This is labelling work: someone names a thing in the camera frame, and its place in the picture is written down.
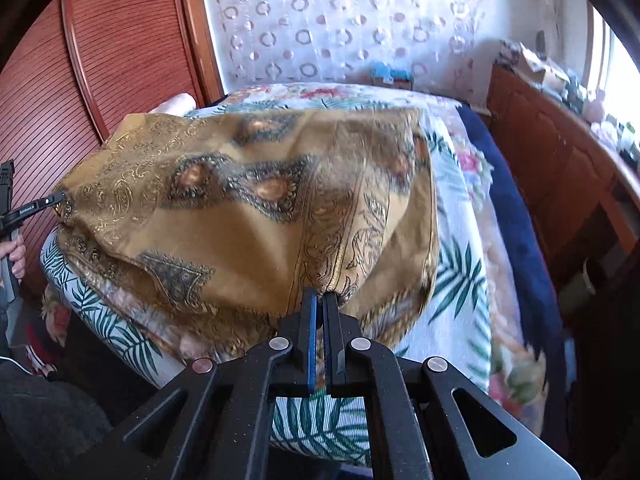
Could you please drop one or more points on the cream folded cloth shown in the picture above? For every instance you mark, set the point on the cream folded cloth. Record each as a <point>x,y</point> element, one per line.
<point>175,103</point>

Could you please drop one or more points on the white jug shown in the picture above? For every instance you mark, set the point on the white jug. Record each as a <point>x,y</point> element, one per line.
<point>597,110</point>

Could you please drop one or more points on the cardboard box with blue cloth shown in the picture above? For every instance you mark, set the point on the cardboard box with blue cloth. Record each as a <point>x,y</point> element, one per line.
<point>392,79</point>

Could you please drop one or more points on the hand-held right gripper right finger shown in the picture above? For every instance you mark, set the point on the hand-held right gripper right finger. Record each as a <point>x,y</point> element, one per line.
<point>334,345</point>

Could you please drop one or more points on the wooden low cabinet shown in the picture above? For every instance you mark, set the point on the wooden low cabinet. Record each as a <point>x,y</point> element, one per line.
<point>550,150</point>

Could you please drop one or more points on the open white cardboard box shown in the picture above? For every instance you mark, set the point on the open white cardboard box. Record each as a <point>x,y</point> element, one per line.
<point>542,72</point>

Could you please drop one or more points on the circle-patterned sheer curtain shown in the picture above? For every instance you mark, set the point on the circle-patterned sheer curtain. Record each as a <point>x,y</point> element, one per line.
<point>325,20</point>

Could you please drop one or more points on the navy bed sheet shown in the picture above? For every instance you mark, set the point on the navy bed sheet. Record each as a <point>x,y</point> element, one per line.
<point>520,210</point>

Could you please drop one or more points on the floral quilt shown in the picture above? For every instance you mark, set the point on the floral quilt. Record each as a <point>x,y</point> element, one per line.
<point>500,270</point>

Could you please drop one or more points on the patterned folded cloth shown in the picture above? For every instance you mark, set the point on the patterned folded cloth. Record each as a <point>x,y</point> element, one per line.
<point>509,52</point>

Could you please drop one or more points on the palm leaf blanket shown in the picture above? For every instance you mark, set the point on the palm leaf blanket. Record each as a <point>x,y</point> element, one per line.
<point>455,270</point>

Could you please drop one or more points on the dark trash bin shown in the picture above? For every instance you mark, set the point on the dark trash bin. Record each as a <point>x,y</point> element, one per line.
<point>577,290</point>

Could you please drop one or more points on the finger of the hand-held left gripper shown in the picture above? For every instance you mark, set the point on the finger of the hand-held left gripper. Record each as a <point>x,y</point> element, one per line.
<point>30,207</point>

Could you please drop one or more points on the person's left hand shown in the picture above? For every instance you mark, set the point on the person's left hand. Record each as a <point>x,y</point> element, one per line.
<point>17,255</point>

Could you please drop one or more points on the red cloth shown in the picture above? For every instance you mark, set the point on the red cloth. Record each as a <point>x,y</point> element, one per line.
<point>37,345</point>

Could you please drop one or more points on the golden patterned shirt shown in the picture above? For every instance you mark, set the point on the golden patterned shirt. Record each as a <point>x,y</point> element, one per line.
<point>250,220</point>

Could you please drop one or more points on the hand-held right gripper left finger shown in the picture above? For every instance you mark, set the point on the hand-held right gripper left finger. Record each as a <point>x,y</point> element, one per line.
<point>312,340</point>

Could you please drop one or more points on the person's dark clothing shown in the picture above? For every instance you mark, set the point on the person's dark clothing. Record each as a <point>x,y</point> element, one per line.
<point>45,410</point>

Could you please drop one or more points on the dark oval object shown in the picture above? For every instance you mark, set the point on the dark oval object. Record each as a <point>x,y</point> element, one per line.
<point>540,41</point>

